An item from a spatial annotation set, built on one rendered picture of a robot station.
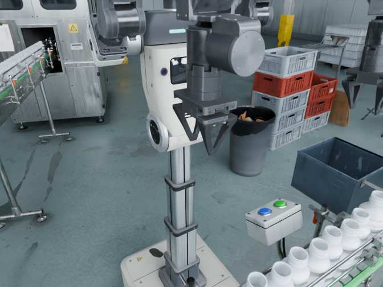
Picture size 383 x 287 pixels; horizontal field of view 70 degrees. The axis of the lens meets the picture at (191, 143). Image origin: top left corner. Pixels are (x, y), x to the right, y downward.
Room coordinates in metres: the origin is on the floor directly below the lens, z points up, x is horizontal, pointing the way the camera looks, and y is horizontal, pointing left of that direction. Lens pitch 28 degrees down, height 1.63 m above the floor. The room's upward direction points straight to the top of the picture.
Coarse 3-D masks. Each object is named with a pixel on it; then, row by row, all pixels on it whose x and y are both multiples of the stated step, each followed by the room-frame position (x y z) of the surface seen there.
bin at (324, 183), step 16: (320, 144) 1.30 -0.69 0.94; (336, 144) 1.35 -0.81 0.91; (352, 144) 1.28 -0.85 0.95; (304, 160) 1.17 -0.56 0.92; (320, 160) 1.32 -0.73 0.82; (336, 160) 1.33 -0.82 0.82; (352, 160) 1.26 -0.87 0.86; (368, 160) 1.20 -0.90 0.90; (304, 176) 1.15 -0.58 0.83; (320, 176) 1.08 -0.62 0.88; (336, 176) 1.02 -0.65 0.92; (352, 176) 1.24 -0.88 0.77; (368, 176) 0.98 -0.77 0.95; (304, 192) 1.13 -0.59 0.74; (320, 192) 1.06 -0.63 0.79; (336, 192) 1.00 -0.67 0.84; (352, 192) 0.95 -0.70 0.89; (368, 192) 1.03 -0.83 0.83; (336, 208) 0.99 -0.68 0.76; (352, 208) 0.97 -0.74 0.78
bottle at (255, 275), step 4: (252, 272) 0.35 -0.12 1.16; (256, 272) 0.35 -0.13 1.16; (248, 276) 0.34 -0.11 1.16; (252, 276) 0.35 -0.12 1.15; (256, 276) 0.35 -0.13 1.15; (260, 276) 0.35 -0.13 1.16; (264, 276) 0.34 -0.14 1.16; (248, 280) 0.33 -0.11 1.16; (252, 280) 0.35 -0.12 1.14; (256, 280) 0.35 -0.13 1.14; (260, 280) 0.34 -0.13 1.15; (264, 280) 0.34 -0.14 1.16; (244, 284) 0.35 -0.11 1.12; (248, 284) 0.33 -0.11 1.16; (252, 284) 0.36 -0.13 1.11; (256, 284) 0.36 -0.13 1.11; (260, 284) 0.34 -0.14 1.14; (264, 284) 0.33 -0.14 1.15
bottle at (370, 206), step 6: (372, 192) 0.55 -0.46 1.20; (378, 192) 0.56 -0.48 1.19; (372, 198) 0.54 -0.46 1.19; (378, 198) 0.53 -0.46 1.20; (360, 204) 0.57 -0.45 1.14; (366, 204) 0.55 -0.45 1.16; (372, 204) 0.54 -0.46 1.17; (378, 204) 0.53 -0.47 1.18; (366, 210) 0.54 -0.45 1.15; (372, 210) 0.53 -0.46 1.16; (378, 210) 0.53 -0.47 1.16; (372, 216) 0.52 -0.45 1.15; (378, 216) 0.52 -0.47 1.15; (372, 222) 0.52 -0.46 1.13; (378, 222) 0.51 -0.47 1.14; (372, 228) 0.51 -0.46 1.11; (378, 228) 0.51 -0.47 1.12; (372, 234) 0.51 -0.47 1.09
